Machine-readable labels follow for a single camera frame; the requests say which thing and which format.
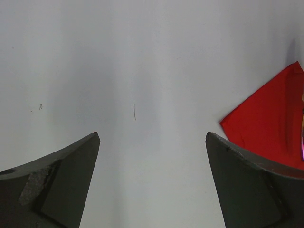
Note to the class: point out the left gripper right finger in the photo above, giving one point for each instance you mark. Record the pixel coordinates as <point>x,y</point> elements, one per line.
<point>253,191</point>

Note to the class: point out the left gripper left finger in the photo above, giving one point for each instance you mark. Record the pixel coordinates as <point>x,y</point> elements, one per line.
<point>49,192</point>

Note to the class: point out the red paper napkin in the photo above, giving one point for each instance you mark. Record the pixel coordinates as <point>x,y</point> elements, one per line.
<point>268,123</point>

